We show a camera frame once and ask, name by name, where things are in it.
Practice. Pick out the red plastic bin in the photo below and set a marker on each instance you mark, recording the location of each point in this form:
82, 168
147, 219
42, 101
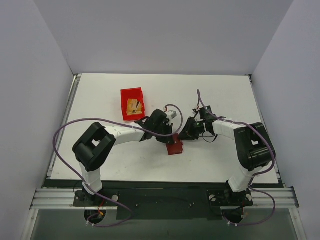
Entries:
125, 94

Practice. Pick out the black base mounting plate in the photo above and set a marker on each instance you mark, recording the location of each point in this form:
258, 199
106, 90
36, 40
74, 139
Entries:
168, 200

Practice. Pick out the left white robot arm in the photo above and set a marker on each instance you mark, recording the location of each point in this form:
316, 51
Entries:
94, 146

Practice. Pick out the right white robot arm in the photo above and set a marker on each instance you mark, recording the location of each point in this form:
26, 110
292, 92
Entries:
253, 145

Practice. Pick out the red leather card holder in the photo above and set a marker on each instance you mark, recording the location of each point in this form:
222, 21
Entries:
176, 147

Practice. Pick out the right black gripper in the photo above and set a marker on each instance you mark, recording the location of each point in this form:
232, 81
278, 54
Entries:
189, 130

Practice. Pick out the gold cards in bin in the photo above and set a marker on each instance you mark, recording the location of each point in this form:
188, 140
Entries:
135, 107

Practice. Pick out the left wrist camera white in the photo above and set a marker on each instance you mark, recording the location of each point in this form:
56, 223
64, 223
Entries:
171, 114

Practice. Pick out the aluminium front rail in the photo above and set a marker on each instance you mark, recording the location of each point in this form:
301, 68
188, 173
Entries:
63, 199

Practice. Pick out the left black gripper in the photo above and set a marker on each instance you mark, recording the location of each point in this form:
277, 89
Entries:
166, 135

